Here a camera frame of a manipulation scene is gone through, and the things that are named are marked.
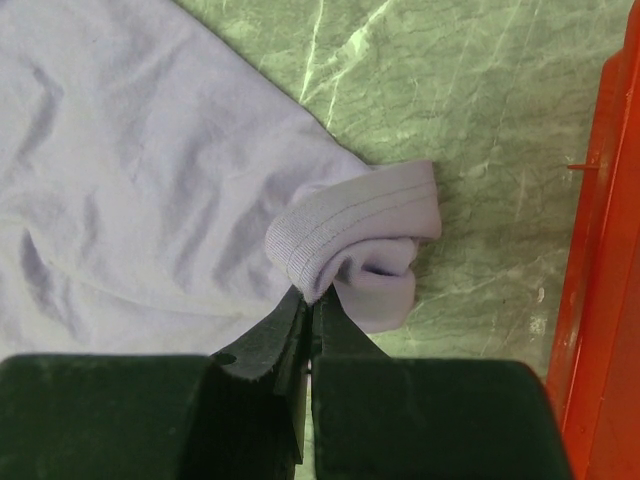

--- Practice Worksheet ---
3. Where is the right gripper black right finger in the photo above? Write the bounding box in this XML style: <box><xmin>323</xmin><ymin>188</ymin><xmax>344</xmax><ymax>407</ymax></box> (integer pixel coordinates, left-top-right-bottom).
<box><xmin>311</xmin><ymin>290</ymin><xmax>572</xmax><ymax>479</ymax></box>

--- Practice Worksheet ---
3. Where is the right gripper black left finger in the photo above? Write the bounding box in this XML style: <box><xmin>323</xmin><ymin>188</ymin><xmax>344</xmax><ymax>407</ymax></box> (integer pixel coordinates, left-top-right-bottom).
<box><xmin>1</xmin><ymin>290</ymin><xmax>308</xmax><ymax>479</ymax></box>

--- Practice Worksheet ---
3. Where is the purple t-shirt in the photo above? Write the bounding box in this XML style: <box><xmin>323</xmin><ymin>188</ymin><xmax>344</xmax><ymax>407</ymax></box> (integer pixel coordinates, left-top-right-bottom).
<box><xmin>1</xmin><ymin>1</ymin><xmax>441</xmax><ymax>357</ymax></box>

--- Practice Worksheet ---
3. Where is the red plastic bin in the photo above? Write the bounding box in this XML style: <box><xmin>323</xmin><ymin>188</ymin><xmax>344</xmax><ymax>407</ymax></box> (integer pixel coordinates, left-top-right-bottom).
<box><xmin>546</xmin><ymin>4</ymin><xmax>639</xmax><ymax>479</ymax></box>

